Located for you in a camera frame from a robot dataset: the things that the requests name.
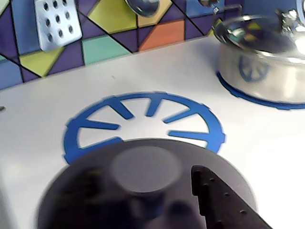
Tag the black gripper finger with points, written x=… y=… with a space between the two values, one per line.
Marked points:
x=221 y=205
x=100 y=190

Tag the shiny metal pot lid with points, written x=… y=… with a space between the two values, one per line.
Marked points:
x=257 y=35

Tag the blue burner print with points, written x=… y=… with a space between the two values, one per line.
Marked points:
x=76 y=128
x=228 y=88

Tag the blue toy kitchen unit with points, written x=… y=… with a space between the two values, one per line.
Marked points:
x=47 y=100

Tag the metal slotted spatula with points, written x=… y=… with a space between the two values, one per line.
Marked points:
x=57 y=26

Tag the metal ladle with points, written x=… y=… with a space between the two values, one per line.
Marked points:
x=144 y=8

